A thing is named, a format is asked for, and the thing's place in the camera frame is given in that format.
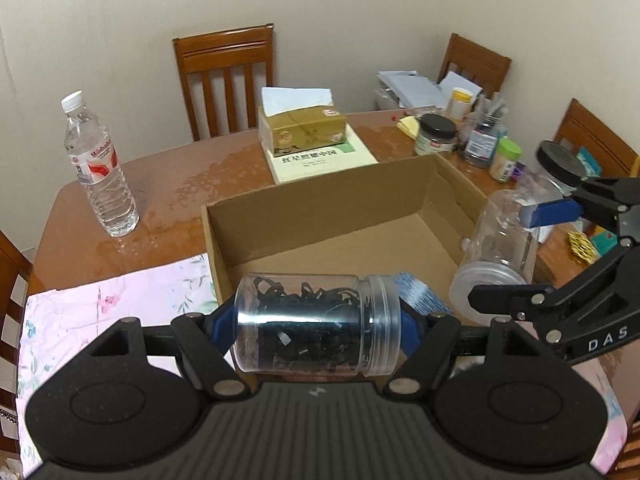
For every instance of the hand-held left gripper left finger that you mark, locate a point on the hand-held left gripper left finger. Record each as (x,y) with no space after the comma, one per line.
(224,325)

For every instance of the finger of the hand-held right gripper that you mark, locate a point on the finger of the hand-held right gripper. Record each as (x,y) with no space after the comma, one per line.
(505,300)
(547,212)

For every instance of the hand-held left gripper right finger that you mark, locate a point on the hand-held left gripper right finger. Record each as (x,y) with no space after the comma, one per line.
(406,327)

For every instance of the clear plastic jar frosted lid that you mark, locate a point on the clear plastic jar frosted lid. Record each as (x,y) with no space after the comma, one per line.
(500,240)

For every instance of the clear jar of black clips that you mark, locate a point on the clear jar of black clips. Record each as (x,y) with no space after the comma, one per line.
(300,325)

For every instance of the cardboard box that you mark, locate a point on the cardboard box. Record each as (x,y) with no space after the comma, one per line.
(325,220)

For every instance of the brown wooden desktop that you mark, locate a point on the brown wooden desktop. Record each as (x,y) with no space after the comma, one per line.
(200,170)

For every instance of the blue fuzzy sock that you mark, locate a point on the blue fuzzy sock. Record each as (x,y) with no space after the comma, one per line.
(420,294)

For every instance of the gold ornament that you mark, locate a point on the gold ornament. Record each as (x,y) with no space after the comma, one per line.
(582,247)

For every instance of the large clear jar black lid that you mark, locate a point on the large clear jar black lid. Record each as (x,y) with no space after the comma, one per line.
(555,160)

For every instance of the teal packet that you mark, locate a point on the teal packet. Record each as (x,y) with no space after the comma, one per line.
(587,161)

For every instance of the green lid bottle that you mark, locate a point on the green lid bottle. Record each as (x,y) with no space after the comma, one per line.
(505,160)

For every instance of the white round toy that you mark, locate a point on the white round toy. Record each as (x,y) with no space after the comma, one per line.
(465,245)

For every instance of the wooden chair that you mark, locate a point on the wooden chair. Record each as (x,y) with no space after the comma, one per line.
(10,270)
(220,55)
(475,57)
(585,130)

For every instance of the jar of pens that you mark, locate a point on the jar of pens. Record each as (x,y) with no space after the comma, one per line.
(482,142)

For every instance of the pink floral cloth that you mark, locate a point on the pink floral cloth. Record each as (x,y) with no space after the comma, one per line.
(100,300)

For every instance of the yellow lid bottle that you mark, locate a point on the yellow lid bottle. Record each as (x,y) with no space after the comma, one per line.
(459,105)

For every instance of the yellow sticky notes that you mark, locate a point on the yellow sticky notes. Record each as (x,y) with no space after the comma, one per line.
(409,126)

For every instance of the pale green book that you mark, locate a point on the pale green book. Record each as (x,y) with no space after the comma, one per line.
(320,166)

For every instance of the stack of papers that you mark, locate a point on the stack of papers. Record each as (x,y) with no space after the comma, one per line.
(410,87)

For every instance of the plastic water bottle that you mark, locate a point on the plastic water bottle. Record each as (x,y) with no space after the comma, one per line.
(100,180)

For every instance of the gold tissue box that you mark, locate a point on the gold tissue box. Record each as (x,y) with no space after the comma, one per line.
(300,130)

